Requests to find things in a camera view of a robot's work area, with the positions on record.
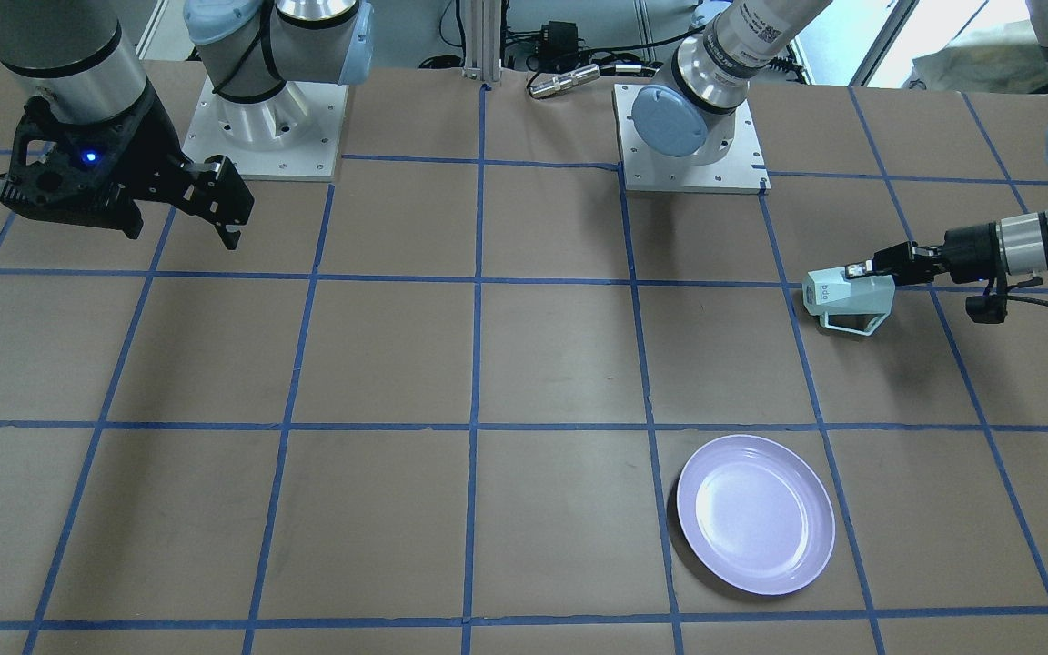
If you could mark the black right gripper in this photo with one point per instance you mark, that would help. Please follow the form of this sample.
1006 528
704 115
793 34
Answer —
149 136

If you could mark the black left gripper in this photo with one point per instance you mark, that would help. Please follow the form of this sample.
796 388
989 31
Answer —
969 246

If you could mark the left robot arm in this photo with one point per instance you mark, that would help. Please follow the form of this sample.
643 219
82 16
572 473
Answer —
730 42

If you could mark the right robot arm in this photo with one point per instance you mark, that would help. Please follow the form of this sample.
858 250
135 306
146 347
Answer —
76 55

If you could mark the lilac plate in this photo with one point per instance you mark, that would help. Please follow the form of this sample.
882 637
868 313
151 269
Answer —
756 514

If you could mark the black power adapter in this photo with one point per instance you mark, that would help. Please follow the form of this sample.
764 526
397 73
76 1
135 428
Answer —
557 40

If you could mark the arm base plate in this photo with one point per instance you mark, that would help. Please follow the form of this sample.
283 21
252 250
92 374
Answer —
670 145
295 136

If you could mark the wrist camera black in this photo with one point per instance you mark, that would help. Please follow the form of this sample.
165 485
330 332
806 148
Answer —
989 308

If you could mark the aluminium frame post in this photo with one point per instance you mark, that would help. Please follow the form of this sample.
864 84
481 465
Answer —
482 40

